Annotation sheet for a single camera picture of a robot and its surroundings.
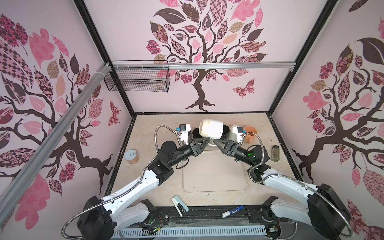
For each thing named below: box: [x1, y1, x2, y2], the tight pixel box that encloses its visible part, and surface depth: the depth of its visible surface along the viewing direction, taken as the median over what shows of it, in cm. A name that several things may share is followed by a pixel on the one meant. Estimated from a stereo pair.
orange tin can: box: [124, 149, 139, 165], surface depth 92 cm
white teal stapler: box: [171, 195, 190, 217], surface depth 76 cm
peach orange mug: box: [244, 125, 257, 144], surface depth 102 cm
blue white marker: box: [221, 205, 245, 218], surface depth 76 cm
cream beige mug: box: [199, 119, 224, 147], surface depth 65 cm
